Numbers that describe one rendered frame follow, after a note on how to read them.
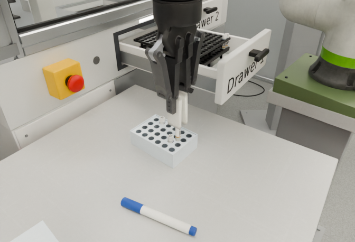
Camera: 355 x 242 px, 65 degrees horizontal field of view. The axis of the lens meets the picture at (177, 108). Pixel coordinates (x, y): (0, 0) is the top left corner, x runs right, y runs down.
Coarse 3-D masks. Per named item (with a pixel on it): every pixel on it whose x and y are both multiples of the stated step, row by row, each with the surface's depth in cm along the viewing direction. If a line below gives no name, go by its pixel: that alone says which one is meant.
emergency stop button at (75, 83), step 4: (72, 76) 61; (76, 76) 62; (80, 76) 63; (68, 80) 61; (72, 80) 61; (76, 80) 61; (80, 80) 62; (68, 84) 61; (72, 84) 61; (76, 84) 62; (80, 84) 63; (72, 88) 61; (76, 88) 62; (80, 88) 63
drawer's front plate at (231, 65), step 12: (264, 36) 76; (240, 48) 66; (252, 48) 70; (264, 48) 79; (228, 60) 61; (240, 60) 66; (252, 60) 74; (264, 60) 83; (228, 72) 63; (240, 72) 69; (252, 72) 77; (216, 84) 63; (240, 84) 72; (216, 96) 65; (228, 96) 67
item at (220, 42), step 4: (220, 40) 80; (224, 40) 79; (228, 40) 81; (212, 44) 77; (216, 44) 77; (220, 44) 77; (204, 48) 74; (208, 48) 75; (212, 48) 74; (204, 52) 72; (208, 52) 73; (200, 56) 70
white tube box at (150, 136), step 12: (156, 120) 66; (132, 132) 60; (144, 132) 61; (156, 132) 61; (168, 132) 61; (192, 132) 60; (132, 144) 63; (144, 144) 59; (156, 144) 57; (168, 144) 57; (180, 144) 58; (192, 144) 59; (156, 156) 58; (168, 156) 56; (180, 156) 57
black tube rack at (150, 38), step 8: (152, 32) 85; (136, 40) 80; (144, 40) 79; (152, 40) 80; (208, 40) 79; (216, 40) 79; (144, 48) 82; (216, 48) 82; (208, 56) 77; (216, 56) 77; (208, 64) 79
